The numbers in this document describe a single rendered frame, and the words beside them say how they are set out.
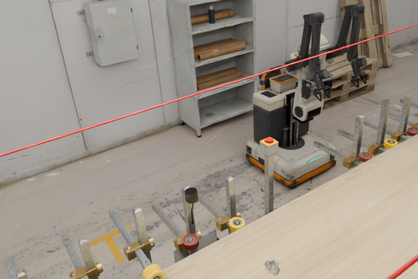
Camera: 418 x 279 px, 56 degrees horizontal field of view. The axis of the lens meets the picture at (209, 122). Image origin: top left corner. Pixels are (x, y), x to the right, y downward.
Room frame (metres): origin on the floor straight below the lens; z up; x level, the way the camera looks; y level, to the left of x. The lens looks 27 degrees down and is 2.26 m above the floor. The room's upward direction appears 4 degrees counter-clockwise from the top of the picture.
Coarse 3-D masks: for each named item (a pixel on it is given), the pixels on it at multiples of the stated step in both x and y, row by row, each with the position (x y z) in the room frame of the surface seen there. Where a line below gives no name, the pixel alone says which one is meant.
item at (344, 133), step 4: (340, 132) 2.49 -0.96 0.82; (344, 132) 2.47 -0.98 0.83; (344, 136) 2.46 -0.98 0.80; (348, 136) 2.42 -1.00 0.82; (352, 136) 2.41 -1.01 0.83; (364, 140) 2.33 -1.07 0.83; (364, 144) 2.31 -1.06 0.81; (368, 144) 2.28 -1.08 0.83; (380, 148) 2.22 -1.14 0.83; (380, 152) 2.20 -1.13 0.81
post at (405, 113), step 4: (404, 96) 2.40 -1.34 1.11; (408, 96) 2.39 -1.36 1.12; (404, 100) 2.40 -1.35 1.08; (408, 100) 2.38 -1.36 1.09; (404, 104) 2.40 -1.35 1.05; (408, 104) 2.38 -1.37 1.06; (404, 108) 2.39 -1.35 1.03; (408, 108) 2.38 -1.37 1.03; (404, 112) 2.39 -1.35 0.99; (408, 112) 2.39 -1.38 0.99; (404, 116) 2.38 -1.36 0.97; (408, 116) 2.39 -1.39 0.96; (404, 120) 2.38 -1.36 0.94; (400, 124) 2.40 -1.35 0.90; (404, 124) 2.38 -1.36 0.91; (400, 128) 2.40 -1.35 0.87; (404, 128) 2.38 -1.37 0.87; (400, 140) 2.38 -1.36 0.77
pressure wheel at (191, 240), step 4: (184, 236) 1.44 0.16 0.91; (188, 236) 1.45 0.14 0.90; (192, 236) 1.44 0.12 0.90; (196, 236) 1.44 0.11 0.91; (184, 240) 1.42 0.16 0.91; (188, 240) 1.41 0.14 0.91; (192, 240) 1.42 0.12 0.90; (196, 240) 1.41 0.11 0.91; (184, 244) 1.39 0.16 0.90; (188, 244) 1.39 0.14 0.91; (192, 244) 1.39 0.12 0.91; (196, 244) 1.39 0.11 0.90; (184, 248) 1.40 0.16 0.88; (188, 248) 1.38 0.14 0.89; (192, 248) 1.38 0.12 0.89; (196, 248) 1.39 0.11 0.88
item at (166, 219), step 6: (156, 204) 1.76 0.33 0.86; (156, 210) 1.72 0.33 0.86; (162, 210) 1.71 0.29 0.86; (162, 216) 1.66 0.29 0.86; (168, 216) 1.66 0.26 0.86; (168, 222) 1.61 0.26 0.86; (174, 228) 1.56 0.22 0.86; (174, 234) 1.54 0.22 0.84; (180, 234) 1.51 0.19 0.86; (192, 252) 1.40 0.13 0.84
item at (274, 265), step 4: (272, 260) 1.25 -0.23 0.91; (276, 260) 1.25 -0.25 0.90; (264, 264) 1.23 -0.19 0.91; (268, 264) 1.23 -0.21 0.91; (272, 264) 1.22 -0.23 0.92; (276, 264) 1.22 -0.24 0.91; (268, 268) 1.21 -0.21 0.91; (272, 268) 1.20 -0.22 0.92; (276, 268) 1.21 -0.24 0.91; (272, 272) 1.19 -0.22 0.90; (276, 272) 1.18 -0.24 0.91
